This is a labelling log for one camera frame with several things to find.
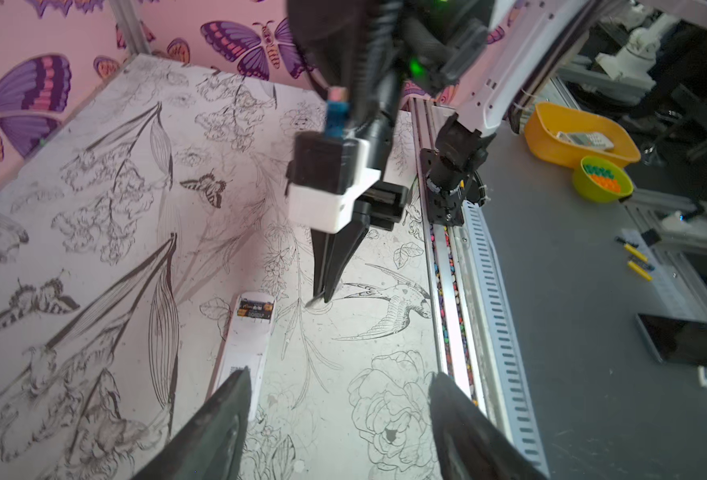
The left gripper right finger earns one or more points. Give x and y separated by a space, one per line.
468 445

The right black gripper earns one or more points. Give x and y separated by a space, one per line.
366 51

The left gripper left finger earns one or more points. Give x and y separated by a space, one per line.
211 444

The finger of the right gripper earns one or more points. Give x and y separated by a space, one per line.
328 263

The white remote with display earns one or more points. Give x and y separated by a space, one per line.
246 346

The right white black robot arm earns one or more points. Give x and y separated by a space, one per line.
526 56

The batteries in remote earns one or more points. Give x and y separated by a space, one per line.
255 309

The yellow plastic tub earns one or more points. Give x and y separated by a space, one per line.
550 135

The green bowl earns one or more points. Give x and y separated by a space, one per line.
600 181

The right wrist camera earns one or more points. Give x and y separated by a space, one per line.
326 176

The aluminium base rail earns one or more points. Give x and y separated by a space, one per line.
476 340

